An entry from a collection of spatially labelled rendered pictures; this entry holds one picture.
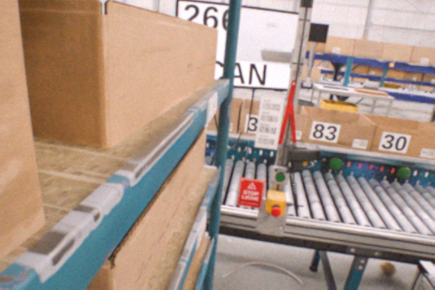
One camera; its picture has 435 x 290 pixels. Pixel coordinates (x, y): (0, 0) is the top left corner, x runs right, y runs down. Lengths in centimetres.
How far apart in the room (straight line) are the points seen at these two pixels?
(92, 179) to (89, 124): 5
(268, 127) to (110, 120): 87
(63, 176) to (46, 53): 9
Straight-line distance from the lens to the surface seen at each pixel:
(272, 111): 102
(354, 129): 175
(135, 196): 17
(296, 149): 101
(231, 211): 121
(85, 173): 18
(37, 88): 23
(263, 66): 109
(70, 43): 21
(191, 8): 104
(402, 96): 652
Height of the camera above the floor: 142
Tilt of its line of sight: 18 degrees down
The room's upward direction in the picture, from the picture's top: 5 degrees clockwise
